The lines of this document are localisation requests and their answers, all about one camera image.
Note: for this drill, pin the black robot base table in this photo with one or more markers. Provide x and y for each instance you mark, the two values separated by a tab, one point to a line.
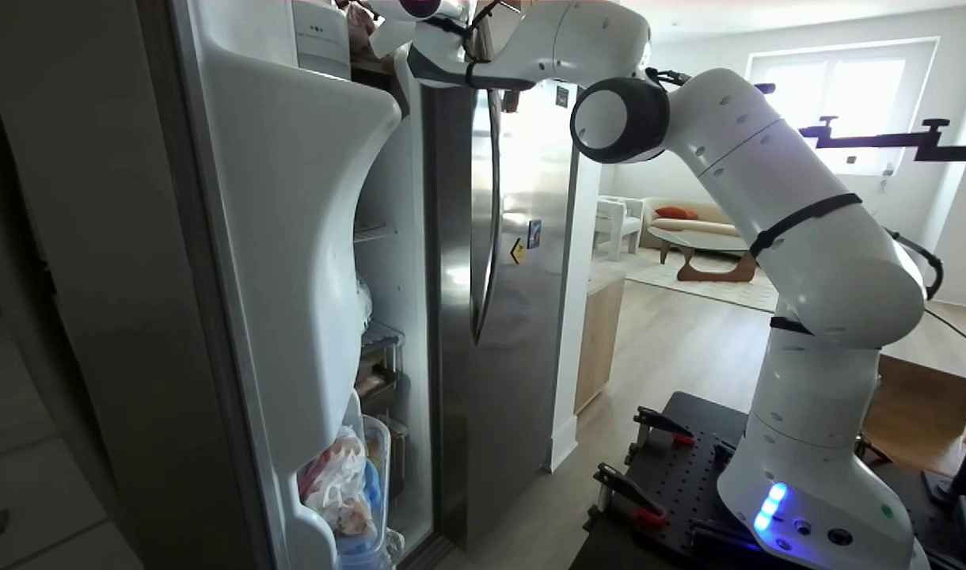
681	478

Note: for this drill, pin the upper frozen food bag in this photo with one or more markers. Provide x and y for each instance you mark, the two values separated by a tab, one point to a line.
343	486

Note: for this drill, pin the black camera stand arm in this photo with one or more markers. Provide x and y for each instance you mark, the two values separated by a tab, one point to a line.
926	139

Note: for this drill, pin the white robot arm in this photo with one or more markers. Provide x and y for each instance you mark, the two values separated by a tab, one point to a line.
846	289

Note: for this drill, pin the open white freezer door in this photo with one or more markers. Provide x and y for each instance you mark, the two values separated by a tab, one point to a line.
289	532

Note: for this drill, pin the fridge door handle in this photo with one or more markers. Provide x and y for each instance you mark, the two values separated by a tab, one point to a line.
485	204

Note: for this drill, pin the blue photo magnet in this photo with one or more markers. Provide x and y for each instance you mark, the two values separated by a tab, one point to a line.
534	233

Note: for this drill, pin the red black clamp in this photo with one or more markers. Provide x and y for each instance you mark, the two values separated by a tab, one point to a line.
654	428
630	502

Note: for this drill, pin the white ice dispenser housing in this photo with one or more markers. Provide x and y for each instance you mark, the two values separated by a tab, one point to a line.
291	154

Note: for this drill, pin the wooden coffee table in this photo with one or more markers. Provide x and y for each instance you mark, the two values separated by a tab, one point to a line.
711	260

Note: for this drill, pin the stainless steel fridge door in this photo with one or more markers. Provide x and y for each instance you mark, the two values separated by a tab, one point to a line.
496	394

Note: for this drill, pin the yellow small magnet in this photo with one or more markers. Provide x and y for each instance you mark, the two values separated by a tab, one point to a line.
518	250

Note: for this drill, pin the cardboard box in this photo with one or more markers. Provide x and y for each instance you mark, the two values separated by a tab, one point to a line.
919	416

